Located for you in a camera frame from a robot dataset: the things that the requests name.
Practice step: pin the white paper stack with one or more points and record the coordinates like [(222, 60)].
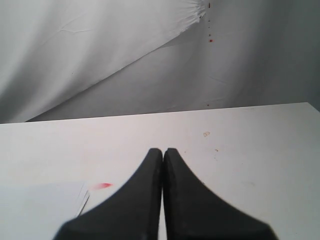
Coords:
[(37, 212)]

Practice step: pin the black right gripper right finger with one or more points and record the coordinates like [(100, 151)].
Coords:
[(193, 212)]

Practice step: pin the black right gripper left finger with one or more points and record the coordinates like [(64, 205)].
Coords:
[(131, 213)]

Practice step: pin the white backdrop cloth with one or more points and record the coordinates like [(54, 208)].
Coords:
[(67, 59)]

